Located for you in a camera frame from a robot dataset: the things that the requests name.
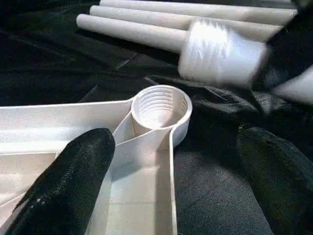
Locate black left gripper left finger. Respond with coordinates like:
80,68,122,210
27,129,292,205
4,128,116,235

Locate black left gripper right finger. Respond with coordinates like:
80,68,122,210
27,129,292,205
237,126,313,235

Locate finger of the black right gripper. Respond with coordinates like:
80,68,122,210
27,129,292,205
253,4,313,93

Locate white plastic table top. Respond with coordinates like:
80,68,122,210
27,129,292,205
0,85,193,235

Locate black mat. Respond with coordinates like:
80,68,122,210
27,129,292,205
0,0,313,235

